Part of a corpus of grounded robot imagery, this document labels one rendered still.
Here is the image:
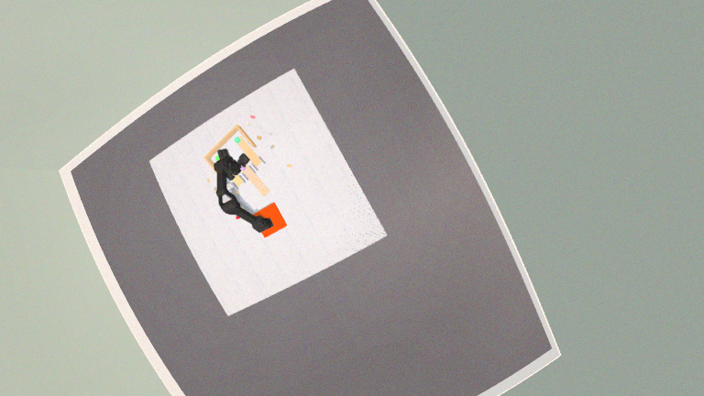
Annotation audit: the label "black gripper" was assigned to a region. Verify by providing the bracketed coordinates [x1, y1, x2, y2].
[226, 153, 250, 181]

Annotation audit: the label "tan wooden frame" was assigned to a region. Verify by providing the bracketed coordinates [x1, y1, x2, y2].
[203, 125, 257, 174]

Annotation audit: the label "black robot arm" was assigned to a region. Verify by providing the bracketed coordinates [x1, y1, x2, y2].
[214, 148, 274, 233]

